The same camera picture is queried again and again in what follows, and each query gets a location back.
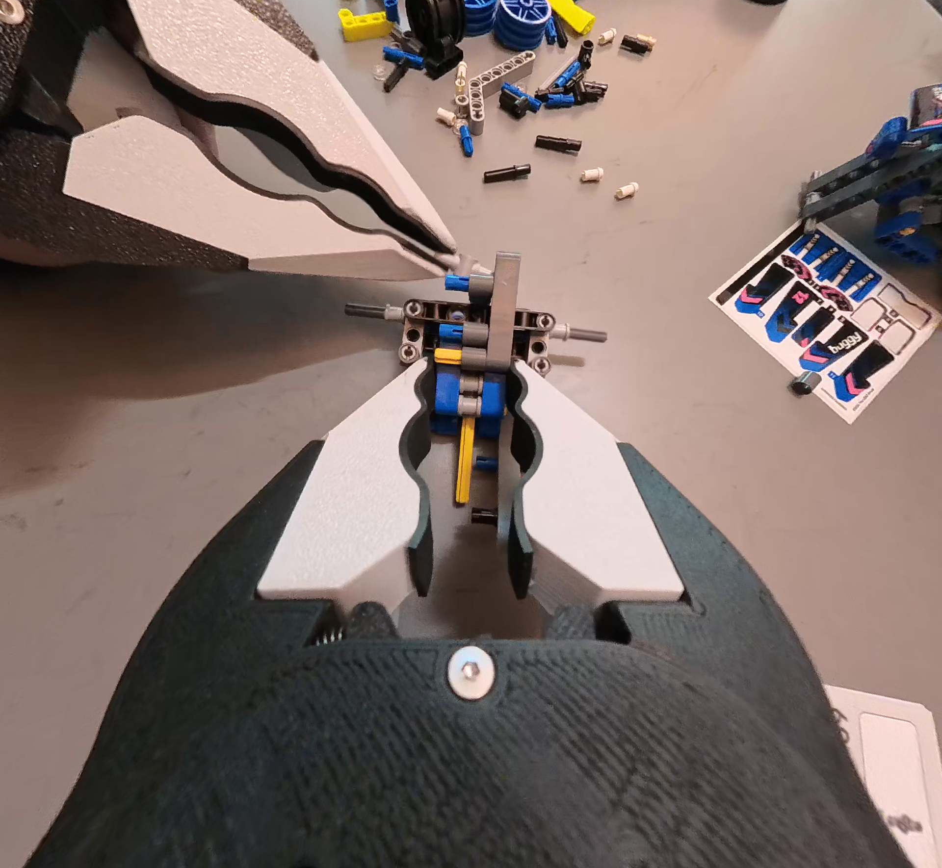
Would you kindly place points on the lego sticker sheet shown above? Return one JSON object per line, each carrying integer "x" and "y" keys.
{"x": 809, "y": 324}

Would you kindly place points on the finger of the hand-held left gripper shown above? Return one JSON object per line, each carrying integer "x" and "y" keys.
{"x": 243, "y": 51}
{"x": 184, "y": 198}

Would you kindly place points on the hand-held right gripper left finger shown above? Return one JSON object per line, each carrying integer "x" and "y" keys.
{"x": 346, "y": 500}

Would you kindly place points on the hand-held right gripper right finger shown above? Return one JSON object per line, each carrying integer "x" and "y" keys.
{"x": 596, "y": 507}

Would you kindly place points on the pile of loose lego pieces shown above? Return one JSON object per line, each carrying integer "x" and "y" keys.
{"x": 524, "y": 7}

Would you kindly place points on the lego instruction booklet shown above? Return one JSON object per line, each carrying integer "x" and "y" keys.
{"x": 898, "y": 772}

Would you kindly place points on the small dark grey lego cylinder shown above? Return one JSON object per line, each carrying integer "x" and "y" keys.
{"x": 803, "y": 382}

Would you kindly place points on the blue grey lego sub-assembly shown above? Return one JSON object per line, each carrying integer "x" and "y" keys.
{"x": 508, "y": 309}

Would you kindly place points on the partly built lego buggy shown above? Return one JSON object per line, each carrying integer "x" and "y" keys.
{"x": 898, "y": 213}

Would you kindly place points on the small light grey lego pin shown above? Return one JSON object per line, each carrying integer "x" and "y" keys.
{"x": 471, "y": 266}

